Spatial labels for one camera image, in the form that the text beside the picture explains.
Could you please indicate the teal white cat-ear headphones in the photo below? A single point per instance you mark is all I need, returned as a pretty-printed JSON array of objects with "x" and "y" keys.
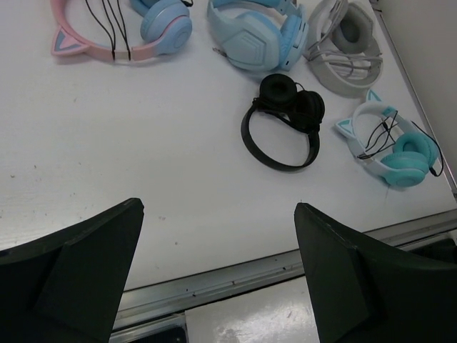
[{"x": 398, "y": 150}]

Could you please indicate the black on-ear headphones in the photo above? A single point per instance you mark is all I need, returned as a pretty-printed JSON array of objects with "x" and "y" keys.
[{"x": 286, "y": 100}]

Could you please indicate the aluminium rail front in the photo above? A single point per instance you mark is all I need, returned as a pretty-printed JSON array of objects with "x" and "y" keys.
[{"x": 150, "y": 309}]

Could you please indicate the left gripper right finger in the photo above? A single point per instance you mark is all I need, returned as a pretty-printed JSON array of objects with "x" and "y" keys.
[{"x": 363, "y": 290}]

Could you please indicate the light blue headphones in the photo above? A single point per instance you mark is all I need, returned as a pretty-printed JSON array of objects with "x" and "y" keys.
[{"x": 252, "y": 42}]

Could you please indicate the grey white gaming headset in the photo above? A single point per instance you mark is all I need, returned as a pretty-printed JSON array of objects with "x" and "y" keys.
[{"x": 342, "y": 50}]

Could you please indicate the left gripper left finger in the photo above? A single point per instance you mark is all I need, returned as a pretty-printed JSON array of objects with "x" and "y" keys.
[{"x": 67, "y": 286}]

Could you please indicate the pink blue cat-ear headphones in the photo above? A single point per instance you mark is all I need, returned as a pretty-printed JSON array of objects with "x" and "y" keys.
[{"x": 165, "y": 28}]

